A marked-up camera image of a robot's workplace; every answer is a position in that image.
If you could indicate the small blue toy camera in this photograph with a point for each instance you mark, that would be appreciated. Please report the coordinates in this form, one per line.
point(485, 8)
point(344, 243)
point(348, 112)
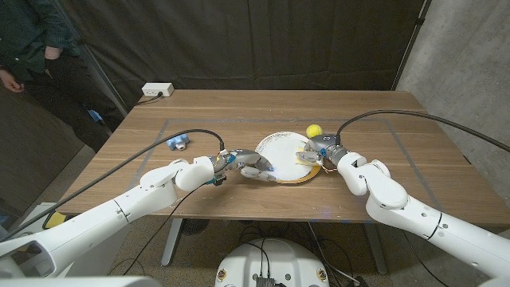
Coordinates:
point(178, 142)

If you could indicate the pale yellow sponge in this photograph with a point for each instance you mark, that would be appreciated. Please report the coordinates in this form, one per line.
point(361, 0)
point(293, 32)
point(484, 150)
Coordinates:
point(301, 162)

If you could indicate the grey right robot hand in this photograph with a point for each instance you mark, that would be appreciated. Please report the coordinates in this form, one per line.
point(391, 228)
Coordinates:
point(324, 145)

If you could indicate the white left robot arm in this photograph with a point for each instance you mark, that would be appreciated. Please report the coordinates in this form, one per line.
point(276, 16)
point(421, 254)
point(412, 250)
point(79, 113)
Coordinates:
point(99, 223)

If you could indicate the black floor adapter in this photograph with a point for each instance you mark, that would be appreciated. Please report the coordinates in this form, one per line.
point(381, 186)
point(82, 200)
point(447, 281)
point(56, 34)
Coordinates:
point(361, 281)

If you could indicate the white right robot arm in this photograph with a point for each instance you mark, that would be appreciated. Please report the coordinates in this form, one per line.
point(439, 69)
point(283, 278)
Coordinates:
point(398, 207)

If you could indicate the black backdrop curtain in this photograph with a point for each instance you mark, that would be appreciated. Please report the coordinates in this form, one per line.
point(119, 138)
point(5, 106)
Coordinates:
point(259, 40)

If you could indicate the yellow tennis ball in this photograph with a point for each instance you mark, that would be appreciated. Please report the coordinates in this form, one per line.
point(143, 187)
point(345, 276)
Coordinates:
point(314, 130)

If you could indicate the blue tape piece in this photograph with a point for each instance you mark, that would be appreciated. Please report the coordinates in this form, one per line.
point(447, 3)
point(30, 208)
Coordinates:
point(95, 115)

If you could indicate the white power strip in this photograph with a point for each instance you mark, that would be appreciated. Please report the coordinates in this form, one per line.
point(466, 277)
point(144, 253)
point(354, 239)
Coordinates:
point(157, 89)

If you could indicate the yellow black floor item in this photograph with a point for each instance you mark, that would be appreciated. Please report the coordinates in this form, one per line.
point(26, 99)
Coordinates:
point(56, 220)

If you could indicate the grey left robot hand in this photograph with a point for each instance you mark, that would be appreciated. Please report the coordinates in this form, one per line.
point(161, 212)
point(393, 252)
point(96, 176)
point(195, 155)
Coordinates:
point(251, 158)

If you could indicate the black round floor fan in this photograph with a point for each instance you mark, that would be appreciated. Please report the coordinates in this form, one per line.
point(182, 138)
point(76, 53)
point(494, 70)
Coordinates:
point(194, 226)

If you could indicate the person in dark green shirt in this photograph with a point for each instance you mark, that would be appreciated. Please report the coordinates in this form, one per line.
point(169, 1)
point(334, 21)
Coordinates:
point(24, 36)

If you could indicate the white gold-rimmed paper plate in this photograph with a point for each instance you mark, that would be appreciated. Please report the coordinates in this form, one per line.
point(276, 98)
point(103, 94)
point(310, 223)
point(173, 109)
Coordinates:
point(281, 155)

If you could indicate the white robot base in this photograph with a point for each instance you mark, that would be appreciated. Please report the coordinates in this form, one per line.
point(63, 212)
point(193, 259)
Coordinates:
point(279, 263)

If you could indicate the light grey table leg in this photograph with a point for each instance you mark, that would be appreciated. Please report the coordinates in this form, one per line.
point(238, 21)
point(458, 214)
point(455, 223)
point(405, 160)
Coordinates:
point(376, 255)
point(172, 241)

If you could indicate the black backdrop stand pole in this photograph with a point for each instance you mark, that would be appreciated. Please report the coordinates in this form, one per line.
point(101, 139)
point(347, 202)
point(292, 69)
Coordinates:
point(412, 40)
point(107, 81)

